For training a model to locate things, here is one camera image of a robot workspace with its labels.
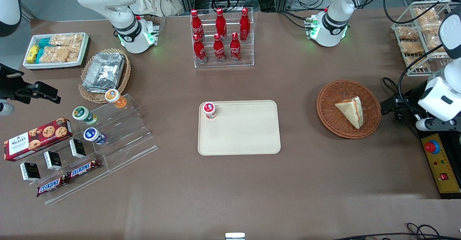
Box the Snickers chocolate bar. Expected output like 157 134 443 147
36 175 69 197
66 159 102 180

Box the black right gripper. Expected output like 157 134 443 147
0 63 61 105

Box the triangle sandwich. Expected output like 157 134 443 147
335 96 364 130

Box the red Coca-Cola bottle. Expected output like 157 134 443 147
190 9 205 41
239 8 251 41
193 34 208 64
229 32 242 62
215 8 228 39
213 33 226 63

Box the silver foil tray stack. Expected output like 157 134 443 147
82 52 126 93

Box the light tan wicker basket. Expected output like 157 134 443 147
78 48 131 104

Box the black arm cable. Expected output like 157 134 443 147
381 0 461 102

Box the orange lid gum bottle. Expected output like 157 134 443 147
105 89 127 109

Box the red lid gum bottle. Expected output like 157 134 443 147
203 102 217 120

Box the small black white box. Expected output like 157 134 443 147
69 138 86 159
43 150 63 171
19 161 41 182

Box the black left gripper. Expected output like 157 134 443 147
380 81 430 122

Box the yellow emergency stop box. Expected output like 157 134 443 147
419 133 461 200

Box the clear acrylic bottle rack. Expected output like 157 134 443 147
190 7 255 69

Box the beige plastic tray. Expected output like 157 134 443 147
197 100 282 156

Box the beige cloth bag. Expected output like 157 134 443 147
136 0 183 17

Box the white rectangular snack bin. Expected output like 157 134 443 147
22 32 90 70

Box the clear acrylic step stand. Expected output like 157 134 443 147
36 94 158 205

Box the white wire shelf rack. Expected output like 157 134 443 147
391 1 453 77

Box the black floor cable bundle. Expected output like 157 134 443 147
333 222 461 240

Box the red Walkers cookie box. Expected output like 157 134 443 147
3 117 73 162

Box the yellow snack packet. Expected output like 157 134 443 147
27 44 40 63

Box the green lid gum bottle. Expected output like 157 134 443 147
72 106 98 126

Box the brown wicker basket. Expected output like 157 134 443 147
316 80 382 140

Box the blue lid gum bottle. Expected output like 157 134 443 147
83 127 108 146

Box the clear rice cracker bag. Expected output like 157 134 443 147
399 41 425 55
50 34 84 49
396 26 420 41
405 57 431 70
40 46 71 63
413 7 438 21
419 20 443 35

